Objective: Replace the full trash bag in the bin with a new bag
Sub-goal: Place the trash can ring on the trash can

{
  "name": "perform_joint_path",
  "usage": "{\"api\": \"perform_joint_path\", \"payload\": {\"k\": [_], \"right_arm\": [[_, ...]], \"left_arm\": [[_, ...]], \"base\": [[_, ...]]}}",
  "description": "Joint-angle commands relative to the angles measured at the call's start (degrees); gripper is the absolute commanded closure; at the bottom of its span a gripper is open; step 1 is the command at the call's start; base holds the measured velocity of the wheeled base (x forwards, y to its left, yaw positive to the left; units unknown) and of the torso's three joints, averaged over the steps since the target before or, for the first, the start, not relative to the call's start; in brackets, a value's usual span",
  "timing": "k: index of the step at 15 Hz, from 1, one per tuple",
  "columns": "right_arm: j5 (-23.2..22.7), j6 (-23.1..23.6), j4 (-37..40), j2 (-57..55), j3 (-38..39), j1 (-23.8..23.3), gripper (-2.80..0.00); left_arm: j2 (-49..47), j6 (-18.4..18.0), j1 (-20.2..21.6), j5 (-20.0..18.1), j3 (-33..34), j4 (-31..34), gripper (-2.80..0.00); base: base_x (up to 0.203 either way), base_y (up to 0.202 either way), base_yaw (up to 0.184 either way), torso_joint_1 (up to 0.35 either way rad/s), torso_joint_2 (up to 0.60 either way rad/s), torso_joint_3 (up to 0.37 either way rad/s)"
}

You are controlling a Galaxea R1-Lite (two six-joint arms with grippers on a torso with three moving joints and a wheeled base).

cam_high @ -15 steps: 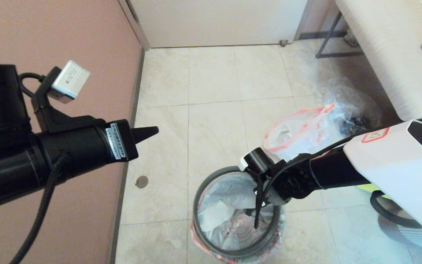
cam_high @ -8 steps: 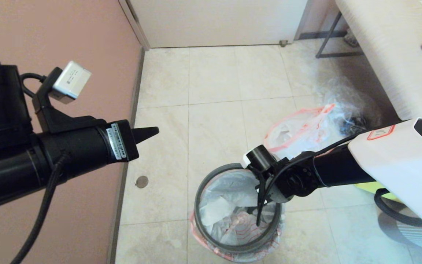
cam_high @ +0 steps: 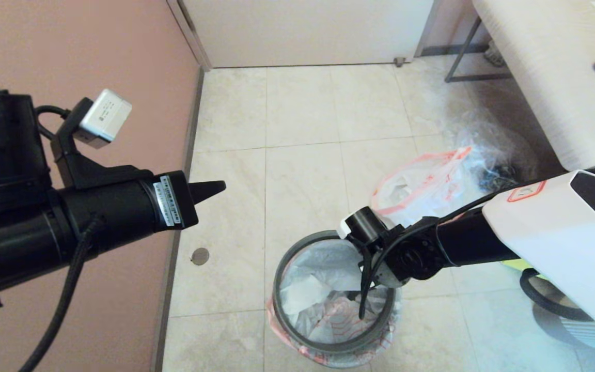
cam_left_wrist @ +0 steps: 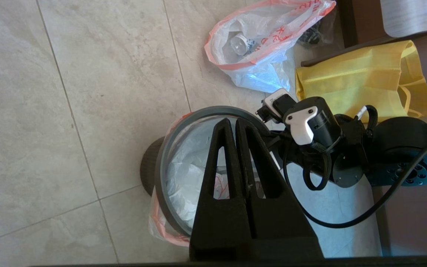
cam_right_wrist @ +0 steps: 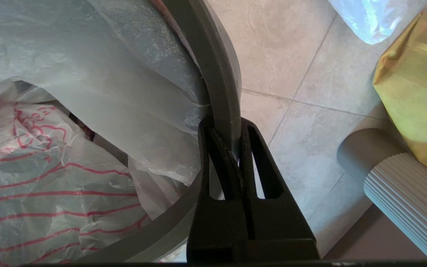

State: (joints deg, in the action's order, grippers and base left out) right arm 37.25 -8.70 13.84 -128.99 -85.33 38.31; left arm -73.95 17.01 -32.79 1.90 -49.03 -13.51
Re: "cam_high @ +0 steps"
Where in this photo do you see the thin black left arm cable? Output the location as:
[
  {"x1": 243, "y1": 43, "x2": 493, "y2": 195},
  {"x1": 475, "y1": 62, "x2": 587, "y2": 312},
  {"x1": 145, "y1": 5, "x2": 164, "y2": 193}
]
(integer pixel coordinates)
[{"x1": 0, "y1": 104, "x2": 103, "y2": 372}]

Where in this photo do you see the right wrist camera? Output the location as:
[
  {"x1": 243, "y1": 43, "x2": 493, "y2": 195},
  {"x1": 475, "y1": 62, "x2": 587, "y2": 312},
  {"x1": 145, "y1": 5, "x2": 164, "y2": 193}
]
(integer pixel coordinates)
[{"x1": 339, "y1": 206, "x2": 389, "y2": 241}]

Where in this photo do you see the thick black arm hose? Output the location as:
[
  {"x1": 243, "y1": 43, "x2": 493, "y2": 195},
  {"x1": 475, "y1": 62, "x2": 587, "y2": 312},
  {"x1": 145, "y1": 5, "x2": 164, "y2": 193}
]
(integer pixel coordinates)
[{"x1": 519, "y1": 268, "x2": 593, "y2": 322}]

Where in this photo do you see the white door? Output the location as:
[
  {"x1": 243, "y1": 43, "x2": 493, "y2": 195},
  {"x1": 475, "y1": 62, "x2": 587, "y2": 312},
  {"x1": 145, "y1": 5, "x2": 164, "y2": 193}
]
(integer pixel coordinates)
[{"x1": 168, "y1": 0, "x2": 435, "y2": 70}]

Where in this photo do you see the small white grey object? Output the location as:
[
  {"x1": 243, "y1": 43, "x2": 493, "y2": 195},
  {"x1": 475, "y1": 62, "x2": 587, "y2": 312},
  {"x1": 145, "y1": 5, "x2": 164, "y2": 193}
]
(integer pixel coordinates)
[{"x1": 485, "y1": 40, "x2": 507, "y2": 68}]

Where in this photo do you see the yellow fabric tote bag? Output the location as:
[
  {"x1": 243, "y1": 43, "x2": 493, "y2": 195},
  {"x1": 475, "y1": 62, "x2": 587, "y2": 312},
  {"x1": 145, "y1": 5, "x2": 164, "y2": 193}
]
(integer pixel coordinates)
[{"x1": 502, "y1": 174, "x2": 595, "y2": 273}]

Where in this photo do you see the beige table with metal legs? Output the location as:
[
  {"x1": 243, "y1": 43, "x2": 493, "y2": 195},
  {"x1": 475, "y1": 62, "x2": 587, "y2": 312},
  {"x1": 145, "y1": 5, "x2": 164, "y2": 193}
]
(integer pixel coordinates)
[{"x1": 445, "y1": 0, "x2": 595, "y2": 172}]

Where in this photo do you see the white red-printed plastic bag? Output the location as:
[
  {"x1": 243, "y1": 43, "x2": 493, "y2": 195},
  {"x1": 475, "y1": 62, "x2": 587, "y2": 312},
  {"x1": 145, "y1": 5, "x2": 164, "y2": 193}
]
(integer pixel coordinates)
[{"x1": 265, "y1": 237, "x2": 402, "y2": 368}]

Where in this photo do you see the clear crumpled plastic bag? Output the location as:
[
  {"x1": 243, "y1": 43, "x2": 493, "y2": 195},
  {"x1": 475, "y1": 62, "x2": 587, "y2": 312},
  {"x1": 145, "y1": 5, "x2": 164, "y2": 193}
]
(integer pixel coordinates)
[{"x1": 445, "y1": 108, "x2": 538, "y2": 193}]

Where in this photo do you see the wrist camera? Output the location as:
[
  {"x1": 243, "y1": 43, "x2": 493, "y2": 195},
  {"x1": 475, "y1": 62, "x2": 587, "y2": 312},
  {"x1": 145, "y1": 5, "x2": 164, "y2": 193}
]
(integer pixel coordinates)
[
  {"x1": 50, "y1": 88, "x2": 140, "y2": 191},
  {"x1": 339, "y1": 206, "x2": 389, "y2": 241}
]

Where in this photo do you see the red-printed trash bag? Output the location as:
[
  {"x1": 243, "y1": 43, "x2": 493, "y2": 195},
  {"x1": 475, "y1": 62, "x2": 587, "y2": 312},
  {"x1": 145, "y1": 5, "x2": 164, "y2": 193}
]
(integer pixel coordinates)
[{"x1": 371, "y1": 146, "x2": 490, "y2": 229}]

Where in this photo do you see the grey bin rim ring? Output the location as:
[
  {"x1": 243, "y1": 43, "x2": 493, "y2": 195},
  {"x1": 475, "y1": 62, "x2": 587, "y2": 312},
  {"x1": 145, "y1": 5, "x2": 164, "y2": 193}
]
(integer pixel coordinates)
[{"x1": 272, "y1": 231, "x2": 398, "y2": 355}]

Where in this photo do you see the pink fabric partition panel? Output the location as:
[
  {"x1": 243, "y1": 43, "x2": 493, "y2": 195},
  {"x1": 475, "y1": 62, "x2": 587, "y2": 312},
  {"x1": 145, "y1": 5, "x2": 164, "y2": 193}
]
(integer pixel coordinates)
[{"x1": 0, "y1": 0, "x2": 205, "y2": 372}]

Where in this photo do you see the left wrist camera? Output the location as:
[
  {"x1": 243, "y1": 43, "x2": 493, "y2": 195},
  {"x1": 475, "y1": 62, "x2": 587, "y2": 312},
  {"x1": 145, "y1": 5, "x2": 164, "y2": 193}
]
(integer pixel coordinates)
[{"x1": 50, "y1": 88, "x2": 140, "y2": 191}]

